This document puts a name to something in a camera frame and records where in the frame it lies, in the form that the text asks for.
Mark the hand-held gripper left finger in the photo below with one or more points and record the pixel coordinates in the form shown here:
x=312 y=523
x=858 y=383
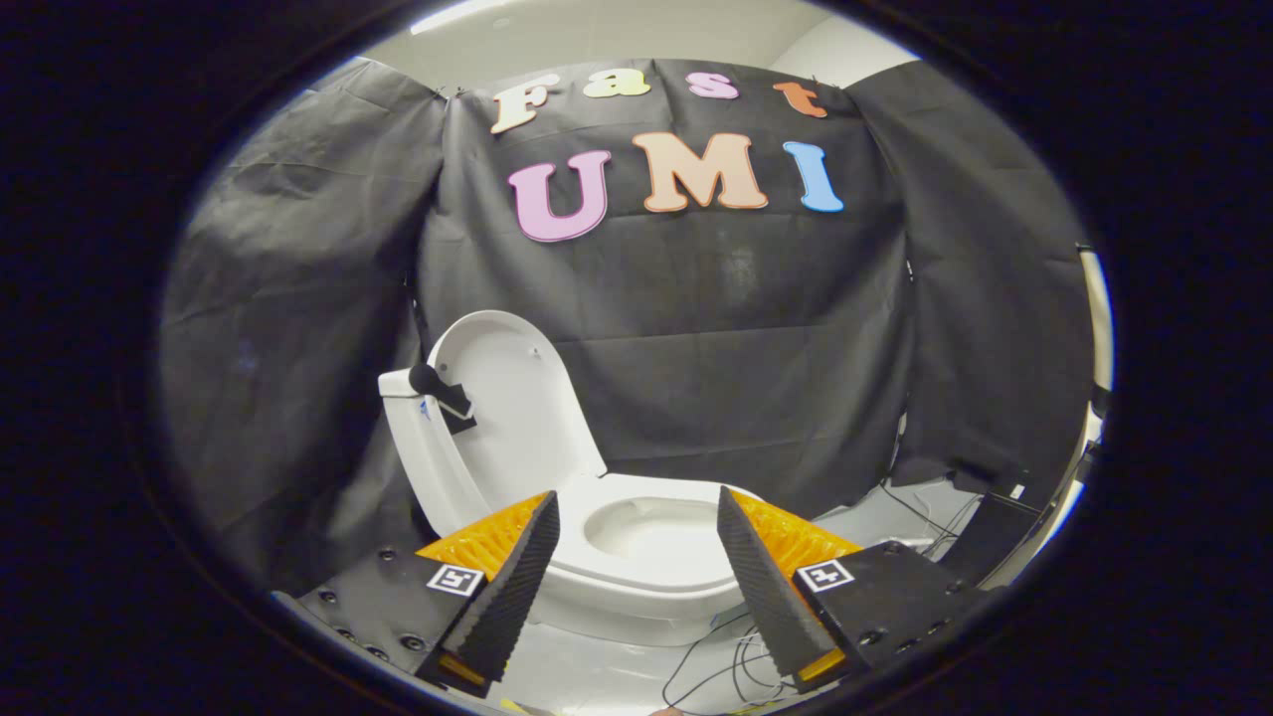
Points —
x=512 y=582

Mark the black backdrop cloth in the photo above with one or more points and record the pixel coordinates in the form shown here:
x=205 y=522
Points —
x=716 y=348

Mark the black knob bracket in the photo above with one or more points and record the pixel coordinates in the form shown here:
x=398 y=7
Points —
x=443 y=390

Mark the white toilet lid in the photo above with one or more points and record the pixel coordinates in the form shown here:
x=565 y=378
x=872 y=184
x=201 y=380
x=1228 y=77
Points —
x=517 y=398

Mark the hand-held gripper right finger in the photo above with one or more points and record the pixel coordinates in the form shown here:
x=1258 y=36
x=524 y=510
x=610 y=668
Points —
x=761 y=587

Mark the white toilet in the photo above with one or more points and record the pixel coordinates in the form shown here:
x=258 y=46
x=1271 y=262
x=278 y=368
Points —
x=636 y=597

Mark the black box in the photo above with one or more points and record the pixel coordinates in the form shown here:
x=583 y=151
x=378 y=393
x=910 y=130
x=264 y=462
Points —
x=990 y=542

